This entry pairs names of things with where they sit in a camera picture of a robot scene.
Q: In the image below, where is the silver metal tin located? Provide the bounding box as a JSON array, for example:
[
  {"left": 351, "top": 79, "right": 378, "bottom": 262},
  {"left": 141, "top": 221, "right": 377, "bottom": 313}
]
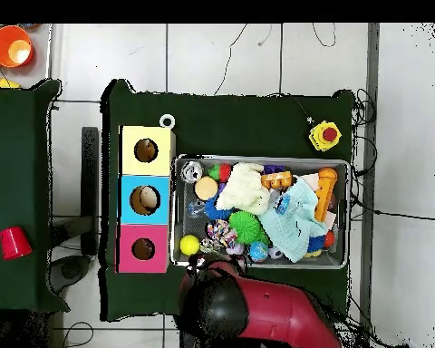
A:
[{"left": 179, "top": 159, "right": 204, "bottom": 183}]

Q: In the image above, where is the mint green cloth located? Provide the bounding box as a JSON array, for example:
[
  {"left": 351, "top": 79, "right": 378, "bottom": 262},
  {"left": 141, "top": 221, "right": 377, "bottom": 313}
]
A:
[{"left": 258, "top": 177, "right": 329, "bottom": 264}]

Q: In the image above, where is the wire mesh bin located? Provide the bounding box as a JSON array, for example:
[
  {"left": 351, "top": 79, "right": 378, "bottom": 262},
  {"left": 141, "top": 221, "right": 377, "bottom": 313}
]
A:
[{"left": 169, "top": 154, "right": 351, "bottom": 270}]

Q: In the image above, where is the green spiky ball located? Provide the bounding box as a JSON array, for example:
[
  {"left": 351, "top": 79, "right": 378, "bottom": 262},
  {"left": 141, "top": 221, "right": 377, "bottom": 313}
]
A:
[{"left": 227, "top": 210, "right": 271, "bottom": 246}]

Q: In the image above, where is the crushed bottle with blue label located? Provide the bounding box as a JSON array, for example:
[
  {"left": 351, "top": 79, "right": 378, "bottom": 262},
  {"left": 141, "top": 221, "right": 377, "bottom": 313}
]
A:
[{"left": 271, "top": 189, "right": 298, "bottom": 218}]

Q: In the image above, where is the yellow emergency stop button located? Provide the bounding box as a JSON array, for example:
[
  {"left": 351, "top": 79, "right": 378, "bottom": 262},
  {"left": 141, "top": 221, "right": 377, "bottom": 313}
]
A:
[{"left": 308, "top": 120, "right": 343, "bottom": 152}]

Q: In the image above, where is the dark green table cloth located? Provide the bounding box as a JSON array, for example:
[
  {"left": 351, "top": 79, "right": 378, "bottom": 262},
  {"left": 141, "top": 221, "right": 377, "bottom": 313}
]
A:
[
  {"left": 100, "top": 79, "right": 355, "bottom": 323},
  {"left": 0, "top": 79, "right": 70, "bottom": 314}
]

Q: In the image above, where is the black stand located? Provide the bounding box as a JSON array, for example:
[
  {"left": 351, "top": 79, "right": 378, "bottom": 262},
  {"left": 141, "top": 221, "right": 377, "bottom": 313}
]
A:
[{"left": 50, "top": 126, "right": 100, "bottom": 295}]

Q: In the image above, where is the yellow ball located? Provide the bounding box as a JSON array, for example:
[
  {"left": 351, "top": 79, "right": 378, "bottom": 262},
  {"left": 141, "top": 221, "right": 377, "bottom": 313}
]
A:
[{"left": 179, "top": 234, "right": 201, "bottom": 256}]

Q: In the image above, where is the blue globe ball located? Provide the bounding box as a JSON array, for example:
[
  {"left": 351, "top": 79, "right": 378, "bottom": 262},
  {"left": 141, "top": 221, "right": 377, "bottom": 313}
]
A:
[{"left": 247, "top": 240, "right": 269, "bottom": 263}]

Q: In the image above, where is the multicolour rope toy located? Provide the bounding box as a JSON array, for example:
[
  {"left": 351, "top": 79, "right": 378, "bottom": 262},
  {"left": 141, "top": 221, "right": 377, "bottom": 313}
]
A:
[{"left": 206, "top": 218, "right": 238, "bottom": 249}]

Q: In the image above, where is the cream knitted cloth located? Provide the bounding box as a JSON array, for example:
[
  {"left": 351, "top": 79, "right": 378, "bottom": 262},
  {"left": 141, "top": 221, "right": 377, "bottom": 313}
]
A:
[{"left": 215, "top": 161, "right": 271, "bottom": 216}]

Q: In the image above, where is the black cable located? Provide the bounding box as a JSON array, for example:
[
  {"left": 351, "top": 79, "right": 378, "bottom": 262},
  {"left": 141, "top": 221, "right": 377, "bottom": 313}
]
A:
[
  {"left": 351, "top": 195, "right": 435, "bottom": 221},
  {"left": 213, "top": 23, "right": 249, "bottom": 96},
  {"left": 312, "top": 23, "right": 337, "bottom": 48},
  {"left": 61, "top": 321, "right": 95, "bottom": 348},
  {"left": 271, "top": 92, "right": 314, "bottom": 124}
]

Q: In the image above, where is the orange plastic cup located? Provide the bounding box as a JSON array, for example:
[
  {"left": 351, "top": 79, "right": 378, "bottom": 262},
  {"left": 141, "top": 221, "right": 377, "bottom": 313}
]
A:
[{"left": 0, "top": 24, "right": 34, "bottom": 69}]

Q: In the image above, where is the wooden three-hole box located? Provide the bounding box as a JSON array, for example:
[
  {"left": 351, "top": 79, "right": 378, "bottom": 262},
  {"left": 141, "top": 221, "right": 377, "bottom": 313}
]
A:
[{"left": 115, "top": 124, "right": 177, "bottom": 274}]

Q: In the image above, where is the white plastic ring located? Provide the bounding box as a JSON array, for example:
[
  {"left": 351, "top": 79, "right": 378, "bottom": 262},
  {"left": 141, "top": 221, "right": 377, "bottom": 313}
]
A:
[{"left": 159, "top": 113, "right": 177, "bottom": 130}]

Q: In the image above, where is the long orange toy brick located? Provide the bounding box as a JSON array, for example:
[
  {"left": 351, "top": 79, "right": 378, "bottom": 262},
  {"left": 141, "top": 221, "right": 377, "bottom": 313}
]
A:
[{"left": 314, "top": 167, "right": 339, "bottom": 223}]

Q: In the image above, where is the round orange sponge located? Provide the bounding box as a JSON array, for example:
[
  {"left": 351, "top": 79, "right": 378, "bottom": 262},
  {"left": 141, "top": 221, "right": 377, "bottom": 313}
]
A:
[{"left": 194, "top": 176, "right": 219, "bottom": 201}]

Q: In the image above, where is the red plastic cup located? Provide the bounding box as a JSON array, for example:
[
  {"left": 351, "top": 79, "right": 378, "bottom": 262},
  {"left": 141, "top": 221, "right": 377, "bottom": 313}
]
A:
[{"left": 0, "top": 226, "right": 34, "bottom": 261}]

